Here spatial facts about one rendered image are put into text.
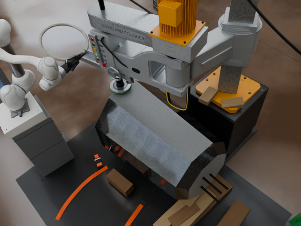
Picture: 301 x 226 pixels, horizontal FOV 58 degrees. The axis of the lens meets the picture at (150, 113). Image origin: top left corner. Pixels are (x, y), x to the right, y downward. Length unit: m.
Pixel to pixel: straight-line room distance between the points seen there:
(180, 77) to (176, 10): 0.60
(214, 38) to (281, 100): 1.98
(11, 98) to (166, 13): 1.64
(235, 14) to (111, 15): 0.93
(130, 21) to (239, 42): 0.88
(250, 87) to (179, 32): 1.34
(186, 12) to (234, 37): 0.66
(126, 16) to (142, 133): 1.01
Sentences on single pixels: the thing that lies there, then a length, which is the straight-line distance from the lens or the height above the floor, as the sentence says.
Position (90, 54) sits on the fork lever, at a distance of 2.84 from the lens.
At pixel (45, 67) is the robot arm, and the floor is 1.65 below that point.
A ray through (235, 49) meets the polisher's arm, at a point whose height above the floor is 1.36.
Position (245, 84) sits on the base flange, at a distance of 2.91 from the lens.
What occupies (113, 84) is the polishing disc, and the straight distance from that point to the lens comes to 2.75.
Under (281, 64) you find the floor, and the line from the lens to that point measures 4.52.
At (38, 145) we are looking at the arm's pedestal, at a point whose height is 0.54.
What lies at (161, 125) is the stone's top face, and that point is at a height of 0.85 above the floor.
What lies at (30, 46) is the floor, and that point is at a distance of 5.43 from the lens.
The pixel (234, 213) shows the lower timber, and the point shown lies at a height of 0.08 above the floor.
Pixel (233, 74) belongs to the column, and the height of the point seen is 1.03.
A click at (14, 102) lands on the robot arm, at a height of 1.06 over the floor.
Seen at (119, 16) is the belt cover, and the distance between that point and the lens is 2.13.
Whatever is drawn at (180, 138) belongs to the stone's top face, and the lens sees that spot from 2.32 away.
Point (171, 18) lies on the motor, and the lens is 1.65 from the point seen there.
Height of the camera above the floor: 2.77
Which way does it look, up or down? 50 degrees down
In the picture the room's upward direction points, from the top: 7 degrees counter-clockwise
